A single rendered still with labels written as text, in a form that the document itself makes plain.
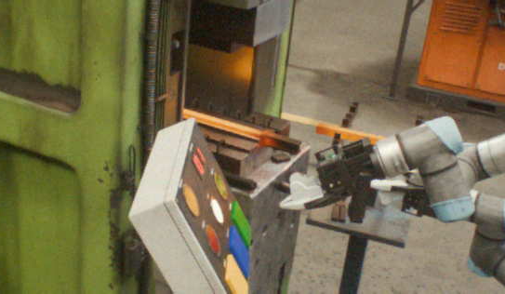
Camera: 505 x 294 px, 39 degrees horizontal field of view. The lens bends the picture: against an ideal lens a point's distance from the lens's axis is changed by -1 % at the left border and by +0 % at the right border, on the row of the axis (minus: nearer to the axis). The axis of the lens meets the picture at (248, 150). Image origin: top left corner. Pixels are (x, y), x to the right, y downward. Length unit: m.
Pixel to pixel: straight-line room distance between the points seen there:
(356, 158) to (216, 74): 0.87
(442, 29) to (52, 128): 3.97
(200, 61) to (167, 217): 1.09
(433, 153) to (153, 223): 0.54
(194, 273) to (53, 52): 0.68
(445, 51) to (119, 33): 4.05
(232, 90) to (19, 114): 0.70
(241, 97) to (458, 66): 3.37
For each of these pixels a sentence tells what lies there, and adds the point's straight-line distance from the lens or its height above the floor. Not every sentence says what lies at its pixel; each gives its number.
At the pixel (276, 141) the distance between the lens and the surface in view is 1.84.
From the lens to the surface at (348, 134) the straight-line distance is 2.08.
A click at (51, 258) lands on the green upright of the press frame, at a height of 0.69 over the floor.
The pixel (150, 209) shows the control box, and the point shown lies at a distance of 1.12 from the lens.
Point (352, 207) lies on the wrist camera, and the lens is 1.41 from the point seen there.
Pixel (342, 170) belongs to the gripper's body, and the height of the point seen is 1.17.
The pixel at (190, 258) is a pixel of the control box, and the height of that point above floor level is 1.10.
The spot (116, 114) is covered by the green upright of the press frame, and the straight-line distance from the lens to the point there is 1.51.
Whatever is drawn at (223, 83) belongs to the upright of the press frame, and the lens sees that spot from 2.13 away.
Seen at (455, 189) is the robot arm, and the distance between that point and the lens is 1.38.
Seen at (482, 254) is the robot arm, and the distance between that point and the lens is 1.75.
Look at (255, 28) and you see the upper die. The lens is 1.64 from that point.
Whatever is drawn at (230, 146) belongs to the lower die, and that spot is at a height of 0.98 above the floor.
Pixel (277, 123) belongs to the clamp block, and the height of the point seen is 0.98.
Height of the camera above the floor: 1.74
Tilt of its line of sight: 25 degrees down
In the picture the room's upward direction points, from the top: 6 degrees clockwise
